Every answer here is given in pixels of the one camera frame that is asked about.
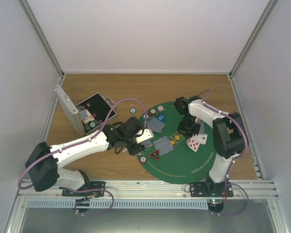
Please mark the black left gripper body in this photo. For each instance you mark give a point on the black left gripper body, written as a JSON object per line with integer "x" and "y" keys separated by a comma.
{"x": 133, "y": 151}

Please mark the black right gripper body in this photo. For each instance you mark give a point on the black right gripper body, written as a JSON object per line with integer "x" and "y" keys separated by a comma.
{"x": 188, "y": 128}

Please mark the red 100 chip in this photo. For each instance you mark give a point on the red 100 chip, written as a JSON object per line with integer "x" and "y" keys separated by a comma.
{"x": 152, "y": 112}
{"x": 143, "y": 160}

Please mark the blue playing card deck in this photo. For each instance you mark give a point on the blue playing card deck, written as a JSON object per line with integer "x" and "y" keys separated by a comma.
{"x": 147, "y": 144}

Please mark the face-up red hearts card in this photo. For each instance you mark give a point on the face-up red hearts card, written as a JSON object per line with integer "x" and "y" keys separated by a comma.
{"x": 193, "y": 144}

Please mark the black red triangular all-in button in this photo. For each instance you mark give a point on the black red triangular all-in button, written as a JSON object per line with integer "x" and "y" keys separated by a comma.
{"x": 155, "y": 155}

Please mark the blue small blind button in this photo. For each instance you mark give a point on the blue small blind button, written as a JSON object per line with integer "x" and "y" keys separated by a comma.
{"x": 161, "y": 117}

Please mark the blue orange 10 chip stack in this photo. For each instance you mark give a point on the blue orange 10 chip stack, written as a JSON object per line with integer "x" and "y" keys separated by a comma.
{"x": 160, "y": 108}

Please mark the blue 50 chips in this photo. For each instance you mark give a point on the blue 50 chips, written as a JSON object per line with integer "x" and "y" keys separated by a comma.
{"x": 144, "y": 117}

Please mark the blue green 50 chip stack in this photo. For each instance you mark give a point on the blue green 50 chip stack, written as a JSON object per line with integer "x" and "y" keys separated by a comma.
{"x": 132, "y": 110}

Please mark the face-up black clubs card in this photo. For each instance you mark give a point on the face-up black clubs card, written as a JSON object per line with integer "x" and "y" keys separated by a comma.
{"x": 201, "y": 138}

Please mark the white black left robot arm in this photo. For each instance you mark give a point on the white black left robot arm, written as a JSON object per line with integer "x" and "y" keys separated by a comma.
{"x": 46, "y": 164}

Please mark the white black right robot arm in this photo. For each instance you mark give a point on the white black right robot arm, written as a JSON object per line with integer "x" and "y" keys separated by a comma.
{"x": 229, "y": 137}

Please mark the round green poker mat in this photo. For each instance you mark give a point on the round green poker mat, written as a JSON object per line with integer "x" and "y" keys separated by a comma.
{"x": 181, "y": 165}

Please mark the chip stack inside case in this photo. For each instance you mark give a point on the chip stack inside case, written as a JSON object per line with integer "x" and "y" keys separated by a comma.
{"x": 92, "y": 124}

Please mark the silver aluminium poker case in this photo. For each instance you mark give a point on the silver aluminium poker case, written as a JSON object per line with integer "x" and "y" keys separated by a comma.
{"x": 95, "y": 107}

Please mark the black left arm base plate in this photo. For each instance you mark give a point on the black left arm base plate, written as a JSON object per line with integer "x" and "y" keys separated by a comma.
{"x": 87, "y": 186}

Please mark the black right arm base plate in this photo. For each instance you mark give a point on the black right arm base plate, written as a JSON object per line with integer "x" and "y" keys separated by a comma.
{"x": 213, "y": 190}

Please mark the grey slotted cable duct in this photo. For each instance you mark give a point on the grey slotted cable duct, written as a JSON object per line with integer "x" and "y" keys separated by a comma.
{"x": 119, "y": 204}

